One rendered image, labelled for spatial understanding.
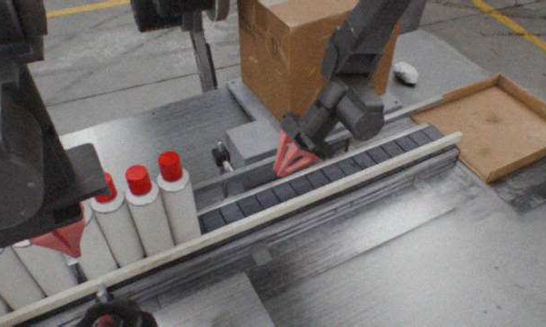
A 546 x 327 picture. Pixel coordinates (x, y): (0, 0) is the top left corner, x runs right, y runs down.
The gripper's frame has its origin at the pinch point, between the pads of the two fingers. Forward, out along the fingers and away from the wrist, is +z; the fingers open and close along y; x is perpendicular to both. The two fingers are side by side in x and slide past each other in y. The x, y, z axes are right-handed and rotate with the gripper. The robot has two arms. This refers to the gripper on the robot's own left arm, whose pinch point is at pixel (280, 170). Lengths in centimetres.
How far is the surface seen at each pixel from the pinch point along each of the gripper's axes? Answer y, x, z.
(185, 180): 2.3, -19.0, 5.4
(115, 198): 1.5, -27.4, 12.0
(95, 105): -173, 44, 88
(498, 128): 1, 54, -29
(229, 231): 5.0, -6.5, 12.0
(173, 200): 3.1, -19.3, 9.1
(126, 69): -200, 63, 72
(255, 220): 4.9, -2.6, 8.6
